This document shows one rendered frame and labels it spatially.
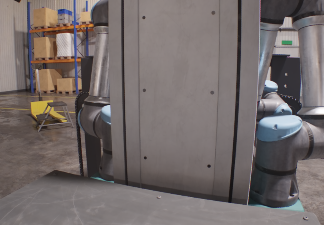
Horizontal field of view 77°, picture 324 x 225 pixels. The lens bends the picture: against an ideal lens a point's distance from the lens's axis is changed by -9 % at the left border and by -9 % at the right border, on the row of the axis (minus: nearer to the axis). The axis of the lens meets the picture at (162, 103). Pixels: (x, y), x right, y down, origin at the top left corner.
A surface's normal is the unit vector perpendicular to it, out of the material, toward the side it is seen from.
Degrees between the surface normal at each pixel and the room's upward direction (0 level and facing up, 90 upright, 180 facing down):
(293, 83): 90
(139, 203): 0
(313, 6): 82
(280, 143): 90
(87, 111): 80
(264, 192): 72
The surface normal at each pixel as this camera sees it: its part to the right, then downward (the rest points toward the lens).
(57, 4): -0.22, 0.14
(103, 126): -0.71, 0.07
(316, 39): -0.45, -0.01
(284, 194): 0.01, -0.15
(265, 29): -0.39, 0.44
